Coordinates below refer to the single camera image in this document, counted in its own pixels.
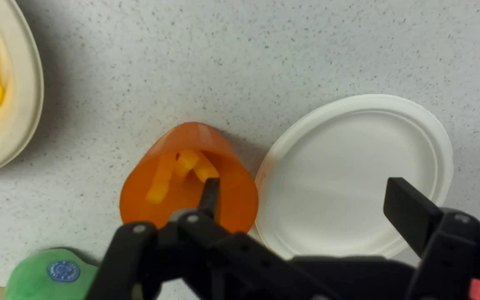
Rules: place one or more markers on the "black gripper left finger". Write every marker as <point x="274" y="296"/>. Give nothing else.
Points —
<point x="195" y="255"/>

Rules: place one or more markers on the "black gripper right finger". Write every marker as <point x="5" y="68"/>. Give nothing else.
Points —
<point x="450" y="250"/>

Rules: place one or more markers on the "green lid with blue logo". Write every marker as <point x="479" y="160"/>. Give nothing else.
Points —
<point x="34" y="275"/>

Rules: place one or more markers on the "beige plate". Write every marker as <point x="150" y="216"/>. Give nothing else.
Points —
<point x="24" y="110"/>

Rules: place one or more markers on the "white paper plate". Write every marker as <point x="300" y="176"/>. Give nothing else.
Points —
<point x="340" y="176"/>

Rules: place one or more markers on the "orange translucent plastic cup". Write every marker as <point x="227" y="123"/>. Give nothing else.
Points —
<point x="229" y="188"/>

